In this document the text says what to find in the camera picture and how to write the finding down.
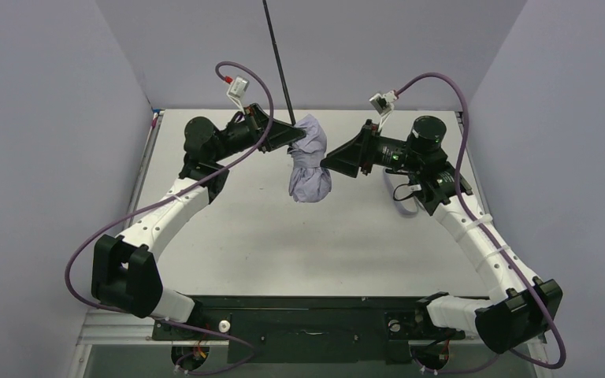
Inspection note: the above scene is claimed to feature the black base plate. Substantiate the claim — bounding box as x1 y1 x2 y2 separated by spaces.
152 295 466 365

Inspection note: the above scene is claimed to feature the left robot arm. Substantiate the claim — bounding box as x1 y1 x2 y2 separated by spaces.
91 103 306 323

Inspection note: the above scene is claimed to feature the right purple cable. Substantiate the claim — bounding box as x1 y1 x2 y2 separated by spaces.
393 72 568 376

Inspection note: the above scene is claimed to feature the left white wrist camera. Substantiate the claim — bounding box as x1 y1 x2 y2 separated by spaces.
225 76 250 112

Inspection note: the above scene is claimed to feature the purple umbrella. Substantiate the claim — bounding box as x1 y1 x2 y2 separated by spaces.
262 0 332 203

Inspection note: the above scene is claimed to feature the purple umbrella case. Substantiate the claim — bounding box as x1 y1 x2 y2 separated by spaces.
382 169 419 218

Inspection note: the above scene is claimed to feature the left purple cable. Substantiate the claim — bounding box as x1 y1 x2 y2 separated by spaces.
64 61 276 376

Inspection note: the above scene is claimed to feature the purple cable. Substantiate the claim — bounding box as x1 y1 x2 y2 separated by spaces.
393 72 568 376
64 61 276 376

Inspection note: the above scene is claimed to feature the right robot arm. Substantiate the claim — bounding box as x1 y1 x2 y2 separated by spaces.
321 116 562 354

